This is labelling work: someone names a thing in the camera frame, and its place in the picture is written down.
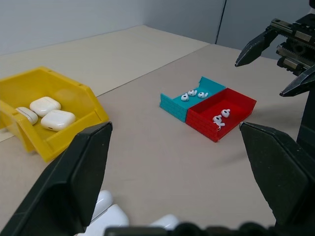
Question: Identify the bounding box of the yellow plastic bin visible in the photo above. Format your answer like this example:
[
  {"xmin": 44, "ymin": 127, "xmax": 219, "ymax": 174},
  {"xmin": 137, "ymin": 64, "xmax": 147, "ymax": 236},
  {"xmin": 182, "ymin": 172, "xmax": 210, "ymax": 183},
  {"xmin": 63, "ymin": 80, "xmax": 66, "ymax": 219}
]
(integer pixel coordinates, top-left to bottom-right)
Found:
[{"xmin": 0, "ymin": 66, "xmax": 110, "ymax": 163}]

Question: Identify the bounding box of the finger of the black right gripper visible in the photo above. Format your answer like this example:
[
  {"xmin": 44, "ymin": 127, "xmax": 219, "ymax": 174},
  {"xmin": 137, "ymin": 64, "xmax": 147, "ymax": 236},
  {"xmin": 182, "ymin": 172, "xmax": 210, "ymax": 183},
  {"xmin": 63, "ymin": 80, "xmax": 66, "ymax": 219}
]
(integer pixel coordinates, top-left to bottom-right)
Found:
[
  {"xmin": 234, "ymin": 26, "xmax": 281, "ymax": 68},
  {"xmin": 279, "ymin": 67, "xmax": 315, "ymax": 97}
]

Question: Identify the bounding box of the red brick-pattern tray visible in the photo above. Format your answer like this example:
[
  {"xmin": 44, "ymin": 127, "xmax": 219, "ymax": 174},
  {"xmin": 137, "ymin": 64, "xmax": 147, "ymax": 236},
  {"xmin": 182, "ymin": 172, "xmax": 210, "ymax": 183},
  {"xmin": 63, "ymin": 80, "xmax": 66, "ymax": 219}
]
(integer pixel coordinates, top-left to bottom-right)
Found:
[{"xmin": 185, "ymin": 87, "xmax": 257, "ymax": 143}]

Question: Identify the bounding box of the open white charging case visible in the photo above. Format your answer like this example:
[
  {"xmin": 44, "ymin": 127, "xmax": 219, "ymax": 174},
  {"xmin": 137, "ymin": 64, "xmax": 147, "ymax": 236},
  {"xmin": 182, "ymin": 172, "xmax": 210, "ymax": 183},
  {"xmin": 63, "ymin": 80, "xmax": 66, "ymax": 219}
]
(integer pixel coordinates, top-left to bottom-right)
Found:
[{"xmin": 82, "ymin": 190, "xmax": 130, "ymax": 236}]

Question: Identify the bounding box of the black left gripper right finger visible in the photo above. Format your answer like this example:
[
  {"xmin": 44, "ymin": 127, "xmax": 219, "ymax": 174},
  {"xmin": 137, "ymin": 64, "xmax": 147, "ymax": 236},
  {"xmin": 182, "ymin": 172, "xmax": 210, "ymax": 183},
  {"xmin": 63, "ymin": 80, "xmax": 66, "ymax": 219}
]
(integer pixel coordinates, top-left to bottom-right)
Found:
[{"xmin": 239, "ymin": 121, "xmax": 315, "ymax": 229}]

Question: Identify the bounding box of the teal brick-pattern tray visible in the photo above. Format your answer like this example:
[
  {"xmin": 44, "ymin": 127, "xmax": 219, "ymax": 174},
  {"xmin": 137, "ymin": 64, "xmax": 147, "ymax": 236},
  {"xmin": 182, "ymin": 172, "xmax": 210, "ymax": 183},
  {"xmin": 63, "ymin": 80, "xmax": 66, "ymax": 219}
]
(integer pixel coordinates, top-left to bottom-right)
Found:
[{"xmin": 159, "ymin": 76, "xmax": 227, "ymax": 123}]

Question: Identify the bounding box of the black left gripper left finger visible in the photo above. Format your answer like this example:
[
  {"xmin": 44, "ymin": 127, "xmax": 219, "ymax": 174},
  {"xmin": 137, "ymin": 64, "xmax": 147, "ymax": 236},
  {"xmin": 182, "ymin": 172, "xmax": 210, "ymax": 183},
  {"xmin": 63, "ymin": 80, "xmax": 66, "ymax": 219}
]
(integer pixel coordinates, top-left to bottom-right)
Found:
[{"xmin": 0, "ymin": 121, "xmax": 113, "ymax": 236}]

